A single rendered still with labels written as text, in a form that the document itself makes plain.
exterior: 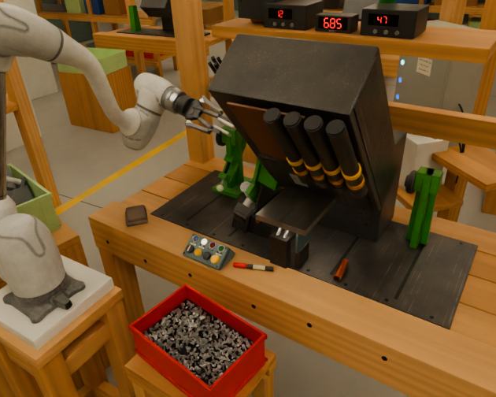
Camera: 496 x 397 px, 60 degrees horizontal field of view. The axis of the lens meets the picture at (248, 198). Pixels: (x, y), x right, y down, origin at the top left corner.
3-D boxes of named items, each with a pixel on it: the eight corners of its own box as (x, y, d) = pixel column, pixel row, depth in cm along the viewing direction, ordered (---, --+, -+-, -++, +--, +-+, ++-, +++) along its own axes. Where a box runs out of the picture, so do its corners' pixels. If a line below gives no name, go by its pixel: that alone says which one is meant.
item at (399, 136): (375, 243, 147) (389, 153, 129) (296, 218, 162) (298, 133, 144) (393, 217, 160) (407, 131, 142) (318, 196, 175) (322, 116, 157)
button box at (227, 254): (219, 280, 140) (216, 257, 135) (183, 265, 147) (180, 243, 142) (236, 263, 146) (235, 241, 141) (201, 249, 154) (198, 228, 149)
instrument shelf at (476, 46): (486, 64, 112) (490, 48, 110) (211, 36, 156) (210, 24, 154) (500, 44, 130) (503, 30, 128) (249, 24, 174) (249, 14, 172)
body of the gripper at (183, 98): (170, 109, 156) (190, 120, 153) (183, 89, 157) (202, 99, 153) (179, 116, 163) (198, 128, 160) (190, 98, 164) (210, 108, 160)
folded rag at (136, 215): (148, 223, 163) (147, 217, 161) (127, 228, 161) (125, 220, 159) (146, 209, 171) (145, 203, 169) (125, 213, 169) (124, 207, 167)
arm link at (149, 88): (183, 87, 166) (168, 119, 168) (153, 72, 171) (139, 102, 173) (167, 80, 156) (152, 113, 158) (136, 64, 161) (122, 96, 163)
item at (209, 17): (210, 31, 952) (208, 9, 929) (179, 29, 984) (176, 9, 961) (235, 21, 1043) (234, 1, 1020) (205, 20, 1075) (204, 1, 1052)
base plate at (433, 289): (448, 334, 116) (449, 328, 115) (150, 217, 170) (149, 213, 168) (476, 250, 145) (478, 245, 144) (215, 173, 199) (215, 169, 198)
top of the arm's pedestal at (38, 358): (39, 370, 119) (35, 361, 117) (-25, 325, 134) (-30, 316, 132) (124, 297, 142) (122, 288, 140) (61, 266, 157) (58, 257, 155)
